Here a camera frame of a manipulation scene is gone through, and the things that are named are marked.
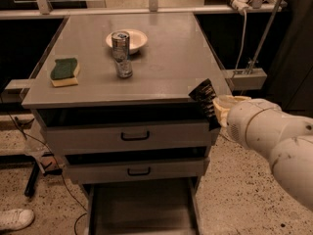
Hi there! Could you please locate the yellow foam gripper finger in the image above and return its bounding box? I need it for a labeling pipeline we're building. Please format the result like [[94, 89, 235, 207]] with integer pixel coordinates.
[[213, 95, 250, 127]]

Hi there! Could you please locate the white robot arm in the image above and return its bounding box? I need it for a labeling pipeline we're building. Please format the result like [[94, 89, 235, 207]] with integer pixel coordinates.
[[213, 95, 313, 211]]

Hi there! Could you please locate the top grey drawer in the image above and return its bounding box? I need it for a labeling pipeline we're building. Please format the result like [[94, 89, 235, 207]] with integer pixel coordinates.
[[42, 120, 220, 155]]

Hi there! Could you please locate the middle grey drawer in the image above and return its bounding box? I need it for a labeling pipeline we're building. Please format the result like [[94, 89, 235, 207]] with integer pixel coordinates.
[[67, 158, 209, 184]]

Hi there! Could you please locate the grey drawer cabinet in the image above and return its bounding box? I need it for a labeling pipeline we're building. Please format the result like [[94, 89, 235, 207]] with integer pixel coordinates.
[[22, 13, 228, 235]]

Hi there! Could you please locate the bottom open grey drawer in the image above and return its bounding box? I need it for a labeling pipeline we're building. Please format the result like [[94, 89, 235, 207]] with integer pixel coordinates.
[[84, 178, 203, 235]]

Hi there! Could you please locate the metal diagonal rod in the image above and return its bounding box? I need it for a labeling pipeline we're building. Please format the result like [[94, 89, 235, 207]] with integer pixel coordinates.
[[245, 0, 283, 74]]

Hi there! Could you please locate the silver drink can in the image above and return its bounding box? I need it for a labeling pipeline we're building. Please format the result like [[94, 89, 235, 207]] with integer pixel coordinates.
[[112, 30, 133, 78]]

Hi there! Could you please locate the green yellow sponge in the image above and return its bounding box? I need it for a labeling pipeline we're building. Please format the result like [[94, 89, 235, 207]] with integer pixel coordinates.
[[50, 58, 80, 87]]

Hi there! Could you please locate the black bar on floor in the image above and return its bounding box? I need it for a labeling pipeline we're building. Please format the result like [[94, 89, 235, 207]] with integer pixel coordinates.
[[24, 164, 39, 198]]

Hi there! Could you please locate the white sneaker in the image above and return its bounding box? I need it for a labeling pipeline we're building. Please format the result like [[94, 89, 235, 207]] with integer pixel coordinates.
[[0, 209, 35, 231]]

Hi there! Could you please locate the grey side bracket block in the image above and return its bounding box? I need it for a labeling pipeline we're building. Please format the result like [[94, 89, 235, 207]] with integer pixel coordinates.
[[222, 69, 267, 91]]

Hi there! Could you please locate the white power cable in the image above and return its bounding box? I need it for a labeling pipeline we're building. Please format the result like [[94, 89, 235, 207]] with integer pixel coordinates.
[[218, 9, 254, 145]]

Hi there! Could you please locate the black floor cable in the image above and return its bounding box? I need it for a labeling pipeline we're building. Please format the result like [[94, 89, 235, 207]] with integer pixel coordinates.
[[0, 95, 89, 235]]

